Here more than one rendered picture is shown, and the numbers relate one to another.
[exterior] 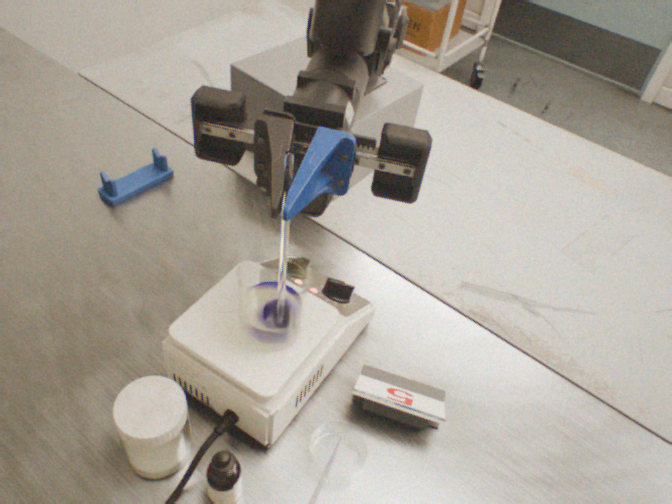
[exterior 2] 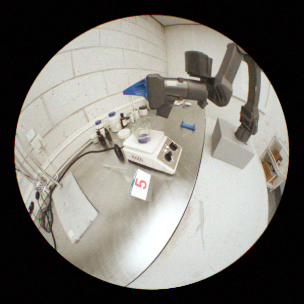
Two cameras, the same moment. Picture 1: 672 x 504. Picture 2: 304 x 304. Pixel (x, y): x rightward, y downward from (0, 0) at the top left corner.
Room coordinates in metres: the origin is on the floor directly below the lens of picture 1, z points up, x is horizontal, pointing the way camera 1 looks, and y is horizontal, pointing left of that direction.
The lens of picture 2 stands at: (0.36, -0.21, 1.17)
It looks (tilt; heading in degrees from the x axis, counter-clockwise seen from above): 45 degrees down; 91
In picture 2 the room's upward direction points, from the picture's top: 6 degrees counter-clockwise
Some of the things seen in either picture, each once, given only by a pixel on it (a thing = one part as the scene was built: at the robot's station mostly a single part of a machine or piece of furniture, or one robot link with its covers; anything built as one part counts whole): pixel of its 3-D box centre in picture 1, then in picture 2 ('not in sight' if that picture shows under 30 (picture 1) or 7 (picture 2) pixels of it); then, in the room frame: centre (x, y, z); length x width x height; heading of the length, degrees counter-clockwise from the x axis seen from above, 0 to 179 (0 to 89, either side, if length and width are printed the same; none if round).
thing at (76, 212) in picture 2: not in sight; (67, 203); (-0.01, -0.20, 0.91); 0.30 x 0.20 x 0.01; 146
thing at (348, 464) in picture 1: (337, 452); (125, 171); (0.25, -0.04, 0.91); 0.06 x 0.06 x 0.02
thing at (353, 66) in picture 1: (335, 80); (197, 90); (0.49, 0.01, 1.16); 0.07 x 0.06 x 0.09; 173
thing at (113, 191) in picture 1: (135, 174); (188, 124); (0.60, 0.26, 0.92); 0.10 x 0.03 x 0.04; 143
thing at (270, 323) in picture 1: (274, 301); (140, 131); (0.33, 0.04, 1.03); 0.07 x 0.06 x 0.08; 57
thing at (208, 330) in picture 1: (256, 324); (144, 138); (0.33, 0.05, 0.98); 0.12 x 0.12 x 0.01; 62
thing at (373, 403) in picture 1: (401, 392); (142, 184); (0.32, -0.10, 0.92); 0.09 x 0.06 x 0.04; 77
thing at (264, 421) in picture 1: (271, 333); (151, 148); (0.36, 0.04, 0.94); 0.22 x 0.13 x 0.08; 152
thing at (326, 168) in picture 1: (318, 190); (134, 91); (0.33, 0.01, 1.16); 0.07 x 0.04 x 0.06; 173
